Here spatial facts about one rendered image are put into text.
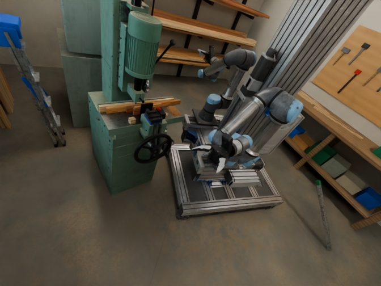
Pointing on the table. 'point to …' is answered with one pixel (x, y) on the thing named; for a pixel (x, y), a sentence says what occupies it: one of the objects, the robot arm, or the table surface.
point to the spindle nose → (138, 83)
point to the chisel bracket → (135, 93)
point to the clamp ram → (145, 108)
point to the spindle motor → (142, 44)
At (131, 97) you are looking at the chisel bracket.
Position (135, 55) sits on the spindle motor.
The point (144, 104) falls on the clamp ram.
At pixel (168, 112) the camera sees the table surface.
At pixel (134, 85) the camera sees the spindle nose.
